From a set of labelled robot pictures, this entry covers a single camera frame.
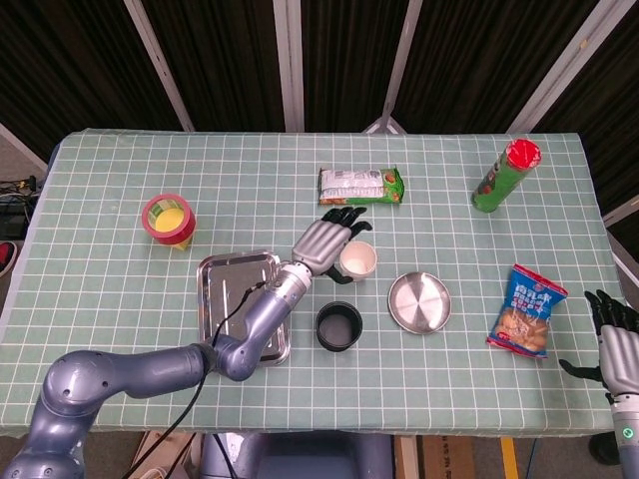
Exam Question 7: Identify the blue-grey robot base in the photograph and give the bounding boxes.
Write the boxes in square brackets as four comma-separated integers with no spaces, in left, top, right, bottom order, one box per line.
[199,431,395,479]

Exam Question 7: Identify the blue snack bag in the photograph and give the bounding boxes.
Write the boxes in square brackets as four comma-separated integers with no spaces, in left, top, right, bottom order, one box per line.
[486,263,569,359]

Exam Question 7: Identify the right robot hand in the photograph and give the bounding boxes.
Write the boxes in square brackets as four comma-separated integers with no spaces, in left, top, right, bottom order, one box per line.
[558,289,639,396]

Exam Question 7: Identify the green biscuit packet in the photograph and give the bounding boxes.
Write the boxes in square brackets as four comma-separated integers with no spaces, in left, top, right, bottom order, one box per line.
[318,167,404,207]

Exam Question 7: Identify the wooden table leg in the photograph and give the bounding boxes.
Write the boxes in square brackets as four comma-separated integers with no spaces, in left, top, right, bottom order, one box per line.
[393,434,420,479]

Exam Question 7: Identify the green checkered tablecloth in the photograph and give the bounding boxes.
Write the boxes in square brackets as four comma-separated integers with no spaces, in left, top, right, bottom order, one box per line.
[0,128,639,434]

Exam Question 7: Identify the black cup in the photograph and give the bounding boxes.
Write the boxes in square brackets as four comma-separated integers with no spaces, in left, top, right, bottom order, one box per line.
[315,300,363,352]

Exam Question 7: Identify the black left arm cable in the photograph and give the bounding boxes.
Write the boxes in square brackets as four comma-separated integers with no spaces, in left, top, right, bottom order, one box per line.
[122,280,275,479]

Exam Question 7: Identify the red tape roll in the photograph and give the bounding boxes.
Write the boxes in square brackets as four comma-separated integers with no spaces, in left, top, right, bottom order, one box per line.
[141,194,197,245]

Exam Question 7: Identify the green chips can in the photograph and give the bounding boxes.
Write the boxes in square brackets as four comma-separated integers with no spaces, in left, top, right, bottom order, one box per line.
[471,138,544,215]

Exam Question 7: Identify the white frame bar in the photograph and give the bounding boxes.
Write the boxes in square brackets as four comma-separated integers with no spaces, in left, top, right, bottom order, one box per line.
[602,197,639,229]
[0,123,50,171]

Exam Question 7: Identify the red object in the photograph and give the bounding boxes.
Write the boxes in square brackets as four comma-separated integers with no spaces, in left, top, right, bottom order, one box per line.
[0,241,19,278]

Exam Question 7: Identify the white paper cup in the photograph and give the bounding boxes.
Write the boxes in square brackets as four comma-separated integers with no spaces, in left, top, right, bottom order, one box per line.
[338,240,378,283]

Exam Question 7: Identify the black cable bundle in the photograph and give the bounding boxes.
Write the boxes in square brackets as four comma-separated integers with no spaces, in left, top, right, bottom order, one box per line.
[0,177,41,240]

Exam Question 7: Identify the rectangular steel tray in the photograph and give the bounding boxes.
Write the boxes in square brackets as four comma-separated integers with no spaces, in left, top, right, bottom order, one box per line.
[196,248,292,368]

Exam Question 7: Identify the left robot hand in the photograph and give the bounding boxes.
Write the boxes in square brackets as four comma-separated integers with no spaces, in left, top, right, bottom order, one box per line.
[291,206,373,285]

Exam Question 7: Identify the round steel plate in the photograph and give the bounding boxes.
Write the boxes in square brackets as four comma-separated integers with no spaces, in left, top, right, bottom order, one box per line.
[387,270,453,335]

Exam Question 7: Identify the white frame post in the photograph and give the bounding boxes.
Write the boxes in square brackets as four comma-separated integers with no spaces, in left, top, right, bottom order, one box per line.
[362,0,424,135]
[507,0,623,135]
[272,0,306,133]
[123,0,196,133]

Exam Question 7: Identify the black pleated curtain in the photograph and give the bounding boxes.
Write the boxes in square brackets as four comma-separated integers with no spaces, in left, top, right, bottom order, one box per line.
[0,0,639,240]

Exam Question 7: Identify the cardboard box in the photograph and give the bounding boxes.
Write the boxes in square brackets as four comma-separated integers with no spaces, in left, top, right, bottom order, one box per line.
[416,434,478,479]
[127,430,201,479]

